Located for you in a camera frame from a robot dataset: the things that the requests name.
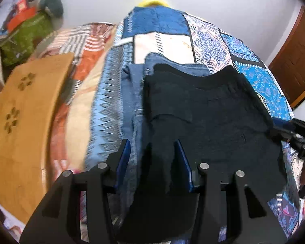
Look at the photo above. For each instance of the orange white striped blanket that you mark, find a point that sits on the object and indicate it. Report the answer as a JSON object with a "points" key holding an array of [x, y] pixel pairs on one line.
{"points": [[91, 38]]}

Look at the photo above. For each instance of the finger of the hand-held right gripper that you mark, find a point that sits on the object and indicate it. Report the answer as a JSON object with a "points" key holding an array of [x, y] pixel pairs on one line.
{"points": [[284, 135], [282, 123]]}

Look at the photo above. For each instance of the brown wooden door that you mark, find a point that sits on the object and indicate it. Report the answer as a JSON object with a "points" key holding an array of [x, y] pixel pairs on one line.
{"points": [[294, 68]]}

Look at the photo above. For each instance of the yellow plush cushion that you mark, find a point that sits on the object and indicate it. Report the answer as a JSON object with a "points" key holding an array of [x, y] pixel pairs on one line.
{"points": [[153, 2]]}

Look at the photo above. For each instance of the orange box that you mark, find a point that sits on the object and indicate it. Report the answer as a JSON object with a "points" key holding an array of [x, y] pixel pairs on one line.
{"points": [[20, 17]]}

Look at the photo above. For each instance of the blue patterned patchwork bedsheet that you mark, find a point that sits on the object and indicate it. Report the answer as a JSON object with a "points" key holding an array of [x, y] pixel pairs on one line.
{"points": [[208, 45]]}

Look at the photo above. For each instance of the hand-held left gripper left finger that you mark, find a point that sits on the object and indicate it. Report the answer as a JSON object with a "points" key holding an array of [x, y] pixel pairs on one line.
{"points": [[122, 167]]}

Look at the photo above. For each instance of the black pants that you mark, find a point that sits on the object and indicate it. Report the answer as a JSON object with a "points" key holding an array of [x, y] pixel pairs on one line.
{"points": [[213, 111]]}

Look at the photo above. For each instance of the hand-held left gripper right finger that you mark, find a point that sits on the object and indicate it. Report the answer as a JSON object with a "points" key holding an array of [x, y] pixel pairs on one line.
{"points": [[185, 169]]}

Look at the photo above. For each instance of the yellow wooden board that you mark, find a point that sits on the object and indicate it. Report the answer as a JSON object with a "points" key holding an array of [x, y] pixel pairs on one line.
{"points": [[22, 132]]}

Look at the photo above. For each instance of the blue jeans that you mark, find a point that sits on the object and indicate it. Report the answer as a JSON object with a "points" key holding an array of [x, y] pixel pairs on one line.
{"points": [[136, 94]]}

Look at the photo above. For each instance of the green patterned bag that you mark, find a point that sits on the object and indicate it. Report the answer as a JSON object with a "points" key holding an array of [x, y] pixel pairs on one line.
{"points": [[28, 38]]}

